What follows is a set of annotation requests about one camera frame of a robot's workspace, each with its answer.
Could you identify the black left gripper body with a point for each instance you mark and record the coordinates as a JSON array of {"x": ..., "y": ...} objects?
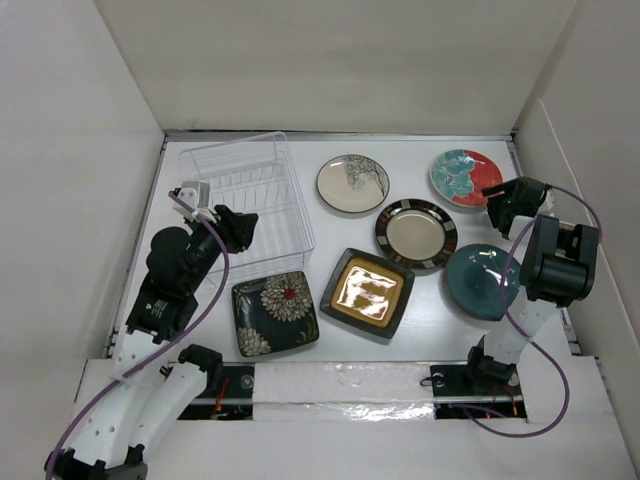
[{"x": 227, "y": 232}]

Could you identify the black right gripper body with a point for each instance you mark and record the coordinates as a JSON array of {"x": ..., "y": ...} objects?
[{"x": 500, "y": 203}]

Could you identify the clear wire dish rack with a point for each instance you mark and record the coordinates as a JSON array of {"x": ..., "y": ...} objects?
[{"x": 257, "y": 175}]

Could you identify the red and teal floral plate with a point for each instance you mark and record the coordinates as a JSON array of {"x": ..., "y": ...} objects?
[{"x": 461, "y": 175}]

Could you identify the teal glazed round plate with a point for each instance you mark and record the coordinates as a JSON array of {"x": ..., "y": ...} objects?
[{"x": 472, "y": 278}]

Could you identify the black square floral plate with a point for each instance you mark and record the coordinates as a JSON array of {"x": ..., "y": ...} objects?
[{"x": 274, "y": 314}]

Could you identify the cream plate with tree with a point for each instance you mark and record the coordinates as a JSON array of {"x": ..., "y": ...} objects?
[{"x": 352, "y": 183}]

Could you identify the amber square plate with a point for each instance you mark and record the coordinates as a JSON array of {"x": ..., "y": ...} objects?
[{"x": 368, "y": 293}]

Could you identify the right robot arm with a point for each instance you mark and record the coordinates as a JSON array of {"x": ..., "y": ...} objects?
[{"x": 559, "y": 267}]

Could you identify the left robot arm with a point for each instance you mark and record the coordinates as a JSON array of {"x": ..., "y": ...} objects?
[{"x": 117, "y": 432}]

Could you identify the brown striped rim round plate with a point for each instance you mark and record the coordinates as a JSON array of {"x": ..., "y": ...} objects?
[{"x": 416, "y": 234}]

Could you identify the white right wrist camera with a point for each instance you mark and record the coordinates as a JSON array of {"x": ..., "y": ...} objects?
[{"x": 547, "y": 202}]

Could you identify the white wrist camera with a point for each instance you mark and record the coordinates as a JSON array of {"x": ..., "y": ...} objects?
[
  {"x": 547, "y": 202},
  {"x": 193, "y": 200}
]

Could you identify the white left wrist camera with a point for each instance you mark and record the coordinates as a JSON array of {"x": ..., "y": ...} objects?
[{"x": 193, "y": 200}]

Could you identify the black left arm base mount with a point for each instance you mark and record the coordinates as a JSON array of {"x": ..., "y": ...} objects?
[{"x": 230, "y": 400}]

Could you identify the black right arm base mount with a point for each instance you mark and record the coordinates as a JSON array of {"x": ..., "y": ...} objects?
[{"x": 455, "y": 398}]

